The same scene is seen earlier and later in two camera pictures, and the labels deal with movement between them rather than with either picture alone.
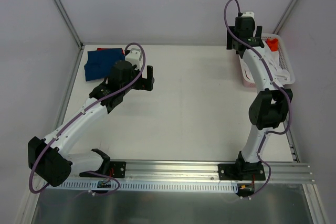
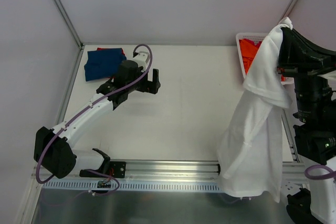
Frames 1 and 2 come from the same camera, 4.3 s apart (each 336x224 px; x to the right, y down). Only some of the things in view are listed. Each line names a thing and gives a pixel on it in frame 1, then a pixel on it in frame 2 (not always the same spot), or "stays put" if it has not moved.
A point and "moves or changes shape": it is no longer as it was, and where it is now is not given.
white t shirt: x=272 y=59 moves or changes shape
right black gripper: x=229 y=41 → x=303 y=69
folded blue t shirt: x=101 y=62 stays put
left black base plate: x=115 y=169 stays put
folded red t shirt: x=99 y=49 stays put
